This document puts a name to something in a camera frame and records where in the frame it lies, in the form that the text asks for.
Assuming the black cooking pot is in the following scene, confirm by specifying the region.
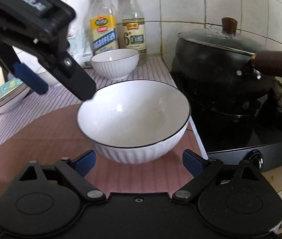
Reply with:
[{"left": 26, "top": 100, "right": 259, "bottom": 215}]
[{"left": 172, "top": 31, "right": 282, "bottom": 120}]

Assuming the glass pot lid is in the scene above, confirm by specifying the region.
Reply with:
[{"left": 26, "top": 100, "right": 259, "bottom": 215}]
[{"left": 178, "top": 17, "right": 256, "bottom": 56}]

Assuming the clear vinegar bottle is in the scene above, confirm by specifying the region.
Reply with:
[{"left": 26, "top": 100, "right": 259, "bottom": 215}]
[{"left": 122, "top": 0, "right": 147, "bottom": 66}]

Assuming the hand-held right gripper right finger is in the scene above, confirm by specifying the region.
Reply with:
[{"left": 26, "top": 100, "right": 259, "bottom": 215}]
[{"left": 172, "top": 149, "right": 266, "bottom": 202}]

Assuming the white seasoning packet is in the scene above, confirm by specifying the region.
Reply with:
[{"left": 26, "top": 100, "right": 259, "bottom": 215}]
[{"left": 67, "top": 27, "right": 94, "bottom": 68}]

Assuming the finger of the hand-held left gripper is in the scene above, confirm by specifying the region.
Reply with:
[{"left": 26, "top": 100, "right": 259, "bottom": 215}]
[
  {"left": 0, "top": 44, "right": 49, "bottom": 95},
  {"left": 37, "top": 51, "right": 97, "bottom": 102}
]

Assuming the yellow label cooking wine bottle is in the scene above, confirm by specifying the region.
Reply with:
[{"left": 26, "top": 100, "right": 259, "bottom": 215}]
[{"left": 85, "top": 0, "right": 119, "bottom": 56}]

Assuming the black stove top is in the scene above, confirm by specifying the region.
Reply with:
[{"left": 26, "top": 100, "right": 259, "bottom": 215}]
[{"left": 170, "top": 72, "right": 282, "bottom": 174}]

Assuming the striped printed table mat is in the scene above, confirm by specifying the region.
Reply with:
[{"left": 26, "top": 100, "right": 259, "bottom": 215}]
[{"left": 0, "top": 54, "right": 209, "bottom": 205}]

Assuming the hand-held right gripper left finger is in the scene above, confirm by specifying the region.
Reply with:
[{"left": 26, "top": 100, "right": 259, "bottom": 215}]
[{"left": 16, "top": 150, "right": 106, "bottom": 201}]

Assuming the blue fried egg plate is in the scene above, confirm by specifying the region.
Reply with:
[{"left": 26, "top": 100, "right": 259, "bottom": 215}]
[{"left": 0, "top": 78, "right": 28, "bottom": 109}]

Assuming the white ribbed bowl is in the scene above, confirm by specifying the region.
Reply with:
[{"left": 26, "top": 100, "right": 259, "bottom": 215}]
[
  {"left": 77, "top": 80, "right": 191, "bottom": 165},
  {"left": 91, "top": 48, "right": 140, "bottom": 81},
  {"left": 35, "top": 66, "right": 62, "bottom": 87}
]

